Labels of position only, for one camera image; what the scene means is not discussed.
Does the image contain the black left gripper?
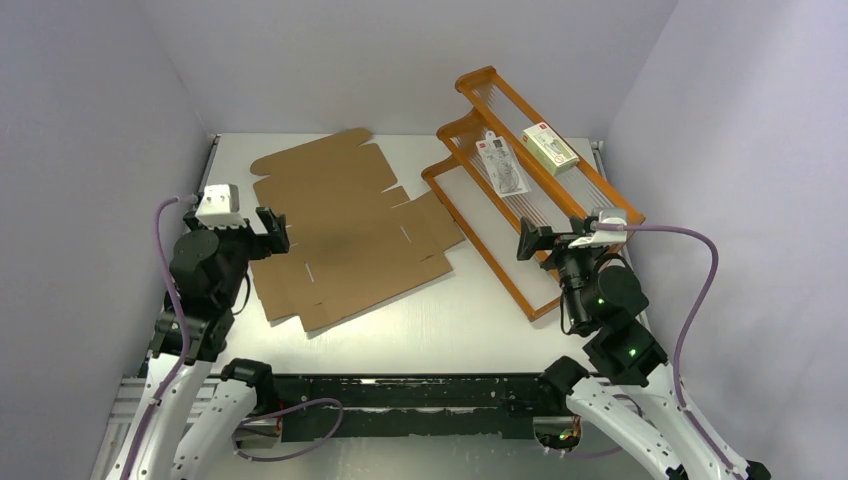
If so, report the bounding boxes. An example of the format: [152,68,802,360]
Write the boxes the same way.
[184,204,287,305]

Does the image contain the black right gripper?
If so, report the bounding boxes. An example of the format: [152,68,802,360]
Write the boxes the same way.
[516,214,603,329]

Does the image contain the orange wooden tiered rack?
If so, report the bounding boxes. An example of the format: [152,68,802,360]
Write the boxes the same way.
[421,66,645,321]

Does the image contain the brown cardboard box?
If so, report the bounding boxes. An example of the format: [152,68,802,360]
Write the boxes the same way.
[250,128,464,331]

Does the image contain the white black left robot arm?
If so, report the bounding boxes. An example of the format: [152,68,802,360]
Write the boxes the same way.
[108,205,289,479]

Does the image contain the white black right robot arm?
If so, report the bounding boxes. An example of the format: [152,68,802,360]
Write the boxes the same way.
[517,209,771,479]

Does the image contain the white green product box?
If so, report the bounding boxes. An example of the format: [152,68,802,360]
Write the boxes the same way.
[520,122,580,176]

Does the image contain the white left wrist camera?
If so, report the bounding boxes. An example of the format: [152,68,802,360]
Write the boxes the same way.
[195,184,247,229]

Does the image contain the clear packaged cable bag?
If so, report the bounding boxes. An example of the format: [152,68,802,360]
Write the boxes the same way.
[476,130,530,198]

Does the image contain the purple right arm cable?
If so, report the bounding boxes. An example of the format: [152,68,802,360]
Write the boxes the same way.
[596,222,747,480]

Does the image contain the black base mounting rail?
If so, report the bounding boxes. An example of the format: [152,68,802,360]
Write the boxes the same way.
[274,373,571,442]

